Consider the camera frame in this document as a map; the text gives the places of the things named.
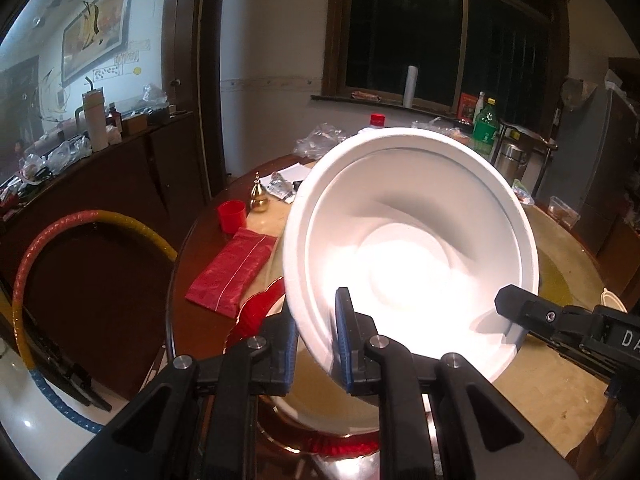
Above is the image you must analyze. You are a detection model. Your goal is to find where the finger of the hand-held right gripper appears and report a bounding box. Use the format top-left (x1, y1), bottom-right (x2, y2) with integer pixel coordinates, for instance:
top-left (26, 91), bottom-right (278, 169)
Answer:
top-left (494, 285), bottom-right (601, 349)

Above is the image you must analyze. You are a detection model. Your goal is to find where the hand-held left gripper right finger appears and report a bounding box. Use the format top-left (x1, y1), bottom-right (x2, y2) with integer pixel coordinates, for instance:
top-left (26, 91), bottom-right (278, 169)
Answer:
top-left (334, 287), bottom-right (581, 480)

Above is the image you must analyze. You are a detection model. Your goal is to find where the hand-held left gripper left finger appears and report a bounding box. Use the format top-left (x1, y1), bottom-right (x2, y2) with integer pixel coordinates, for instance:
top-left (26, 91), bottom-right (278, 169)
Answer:
top-left (57, 312), bottom-right (300, 480)

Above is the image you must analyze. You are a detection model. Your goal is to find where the small red scalloped glass plate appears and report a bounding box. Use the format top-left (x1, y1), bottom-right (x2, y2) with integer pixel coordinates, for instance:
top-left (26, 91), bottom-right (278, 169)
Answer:
top-left (240, 290), bottom-right (288, 346)

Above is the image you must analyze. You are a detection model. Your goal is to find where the large red scalloped glass plate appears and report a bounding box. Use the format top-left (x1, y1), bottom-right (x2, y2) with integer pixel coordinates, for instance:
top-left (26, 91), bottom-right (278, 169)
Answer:
top-left (225, 280), bottom-right (386, 461)

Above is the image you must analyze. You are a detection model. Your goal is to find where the glass turntable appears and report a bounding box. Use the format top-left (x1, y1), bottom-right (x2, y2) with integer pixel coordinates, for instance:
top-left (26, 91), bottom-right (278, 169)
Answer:
top-left (280, 200), bottom-right (626, 461)

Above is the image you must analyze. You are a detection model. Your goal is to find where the round wooden dining table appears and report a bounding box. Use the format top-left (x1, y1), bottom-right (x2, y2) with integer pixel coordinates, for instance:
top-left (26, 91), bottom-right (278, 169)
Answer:
top-left (165, 152), bottom-right (640, 480)

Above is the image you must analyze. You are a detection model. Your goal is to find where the red plastic packet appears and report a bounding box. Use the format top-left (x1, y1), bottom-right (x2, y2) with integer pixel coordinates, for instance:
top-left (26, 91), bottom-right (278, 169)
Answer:
top-left (185, 227), bottom-right (278, 318)

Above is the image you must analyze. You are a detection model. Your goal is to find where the clear plastic food container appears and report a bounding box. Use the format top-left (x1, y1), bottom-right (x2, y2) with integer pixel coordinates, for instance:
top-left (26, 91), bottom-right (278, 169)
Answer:
top-left (547, 196), bottom-right (581, 226)

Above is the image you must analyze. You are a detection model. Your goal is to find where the red plastic cup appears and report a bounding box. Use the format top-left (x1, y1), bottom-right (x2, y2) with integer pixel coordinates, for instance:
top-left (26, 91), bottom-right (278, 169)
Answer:
top-left (217, 200), bottom-right (248, 233)

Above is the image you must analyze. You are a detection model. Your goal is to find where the stainless steel thermos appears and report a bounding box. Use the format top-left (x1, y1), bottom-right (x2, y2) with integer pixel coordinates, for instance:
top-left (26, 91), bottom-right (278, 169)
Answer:
top-left (495, 140), bottom-right (528, 183)

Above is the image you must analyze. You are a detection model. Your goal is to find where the gold gourd ornament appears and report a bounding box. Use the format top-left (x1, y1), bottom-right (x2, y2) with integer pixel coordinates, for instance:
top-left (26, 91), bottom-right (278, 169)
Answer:
top-left (248, 171), bottom-right (271, 213)

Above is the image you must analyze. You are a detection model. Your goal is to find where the silver foil blister pack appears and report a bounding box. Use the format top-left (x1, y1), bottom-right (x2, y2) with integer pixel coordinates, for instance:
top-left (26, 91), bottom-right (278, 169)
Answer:
top-left (267, 172), bottom-right (301, 203)

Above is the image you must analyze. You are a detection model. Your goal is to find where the grey refrigerator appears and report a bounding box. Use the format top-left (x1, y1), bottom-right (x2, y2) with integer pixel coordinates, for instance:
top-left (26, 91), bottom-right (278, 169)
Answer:
top-left (550, 57), bottom-right (640, 256)

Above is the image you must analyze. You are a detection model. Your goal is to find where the white paper sheet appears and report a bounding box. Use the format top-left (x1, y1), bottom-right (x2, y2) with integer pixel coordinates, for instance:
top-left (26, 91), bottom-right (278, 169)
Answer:
top-left (272, 162), bottom-right (313, 196)

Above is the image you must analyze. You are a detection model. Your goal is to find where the green plastic bottle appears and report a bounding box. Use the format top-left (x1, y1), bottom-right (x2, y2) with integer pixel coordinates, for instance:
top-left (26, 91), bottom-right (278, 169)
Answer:
top-left (472, 97), bottom-right (501, 161)

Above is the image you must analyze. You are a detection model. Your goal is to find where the crumpled clear plastic bag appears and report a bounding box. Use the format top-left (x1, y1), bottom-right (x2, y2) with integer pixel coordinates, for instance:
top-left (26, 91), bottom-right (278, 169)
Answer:
top-left (295, 122), bottom-right (348, 158)

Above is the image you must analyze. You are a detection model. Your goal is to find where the black metal stand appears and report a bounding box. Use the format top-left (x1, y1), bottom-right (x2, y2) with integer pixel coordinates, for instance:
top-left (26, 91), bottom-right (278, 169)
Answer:
top-left (20, 320), bottom-right (113, 413)

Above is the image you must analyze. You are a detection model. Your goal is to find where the multicoloured hula hoop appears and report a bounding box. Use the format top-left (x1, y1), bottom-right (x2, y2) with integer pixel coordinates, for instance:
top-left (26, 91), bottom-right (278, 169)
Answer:
top-left (12, 210), bottom-right (178, 436)

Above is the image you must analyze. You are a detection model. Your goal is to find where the white bottle with red cap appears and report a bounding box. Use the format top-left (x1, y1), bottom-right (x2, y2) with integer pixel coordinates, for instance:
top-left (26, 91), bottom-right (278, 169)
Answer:
top-left (357, 113), bottom-right (388, 133)

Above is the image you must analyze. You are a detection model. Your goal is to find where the dark wooden sideboard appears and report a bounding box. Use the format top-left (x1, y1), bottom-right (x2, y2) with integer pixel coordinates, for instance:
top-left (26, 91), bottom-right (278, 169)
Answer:
top-left (0, 110), bottom-right (211, 401)

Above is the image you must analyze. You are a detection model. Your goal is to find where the white tumbler with handle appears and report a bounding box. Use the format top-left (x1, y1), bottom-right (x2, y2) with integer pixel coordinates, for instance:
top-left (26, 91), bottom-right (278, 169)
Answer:
top-left (75, 86), bottom-right (110, 152)

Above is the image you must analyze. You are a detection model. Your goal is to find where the dark wooden window frame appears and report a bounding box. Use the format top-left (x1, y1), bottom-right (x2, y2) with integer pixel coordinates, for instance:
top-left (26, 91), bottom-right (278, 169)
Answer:
top-left (322, 0), bottom-right (571, 111)

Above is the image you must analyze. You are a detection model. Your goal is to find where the framed wall painting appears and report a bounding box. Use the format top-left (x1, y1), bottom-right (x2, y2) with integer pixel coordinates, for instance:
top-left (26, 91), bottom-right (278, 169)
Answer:
top-left (61, 0), bottom-right (137, 88)

